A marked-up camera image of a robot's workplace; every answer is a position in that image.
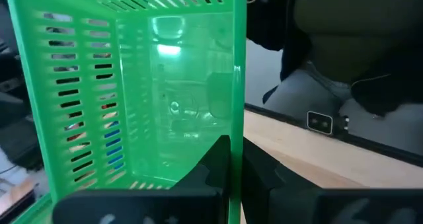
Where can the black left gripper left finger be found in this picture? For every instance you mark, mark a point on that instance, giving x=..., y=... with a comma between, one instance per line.
x=148, y=205

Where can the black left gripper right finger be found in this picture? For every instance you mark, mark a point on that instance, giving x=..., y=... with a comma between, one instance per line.
x=297, y=204

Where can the green plastic basket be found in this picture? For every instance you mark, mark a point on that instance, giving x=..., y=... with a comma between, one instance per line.
x=191, y=85

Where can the person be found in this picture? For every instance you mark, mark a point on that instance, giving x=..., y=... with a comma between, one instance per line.
x=347, y=35

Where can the small table-level camera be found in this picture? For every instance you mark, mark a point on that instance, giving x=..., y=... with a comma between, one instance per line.
x=319, y=122

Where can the black aluminium rig frame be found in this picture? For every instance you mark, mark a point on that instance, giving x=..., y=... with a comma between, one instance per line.
x=380, y=148

